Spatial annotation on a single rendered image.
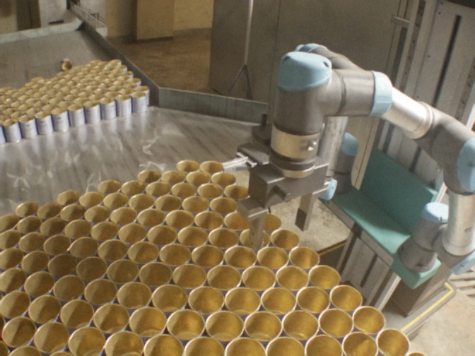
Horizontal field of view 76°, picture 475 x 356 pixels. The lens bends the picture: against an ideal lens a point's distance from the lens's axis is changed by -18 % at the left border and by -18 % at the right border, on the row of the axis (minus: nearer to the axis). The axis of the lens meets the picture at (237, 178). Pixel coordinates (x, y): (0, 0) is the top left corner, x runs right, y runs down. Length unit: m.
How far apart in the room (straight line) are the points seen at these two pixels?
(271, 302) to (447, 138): 0.53
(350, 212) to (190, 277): 0.83
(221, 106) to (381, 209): 0.79
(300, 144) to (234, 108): 1.02
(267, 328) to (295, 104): 0.43
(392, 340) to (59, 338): 0.65
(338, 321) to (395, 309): 1.23
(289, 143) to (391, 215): 1.02
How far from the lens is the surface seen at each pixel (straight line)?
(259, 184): 0.56
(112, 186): 1.04
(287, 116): 0.52
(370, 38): 2.62
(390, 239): 1.40
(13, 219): 1.00
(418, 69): 1.38
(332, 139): 1.18
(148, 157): 1.27
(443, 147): 0.87
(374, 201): 1.55
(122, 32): 7.72
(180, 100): 1.60
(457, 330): 2.54
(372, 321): 0.77
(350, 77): 0.55
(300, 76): 0.50
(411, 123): 0.85
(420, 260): 1.31
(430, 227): 1.23
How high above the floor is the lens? 1.74
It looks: 34 degrees down
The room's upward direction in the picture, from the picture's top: 6 degrees clockwise
